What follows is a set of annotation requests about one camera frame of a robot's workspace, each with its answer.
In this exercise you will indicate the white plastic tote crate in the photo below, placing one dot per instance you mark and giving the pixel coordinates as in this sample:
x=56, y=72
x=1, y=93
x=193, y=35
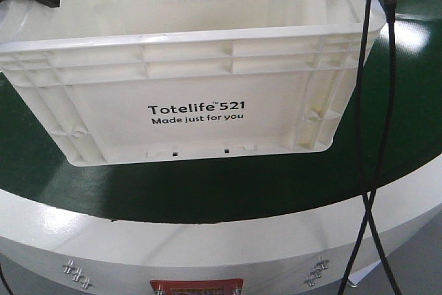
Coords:
x=127, y=81

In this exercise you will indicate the white curved conveyor outer rim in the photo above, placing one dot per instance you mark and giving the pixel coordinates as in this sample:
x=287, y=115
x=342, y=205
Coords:
x=279, y=223

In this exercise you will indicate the red warning label plate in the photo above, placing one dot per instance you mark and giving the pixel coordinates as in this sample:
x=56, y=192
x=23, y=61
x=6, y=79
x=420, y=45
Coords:
x=220, y=286

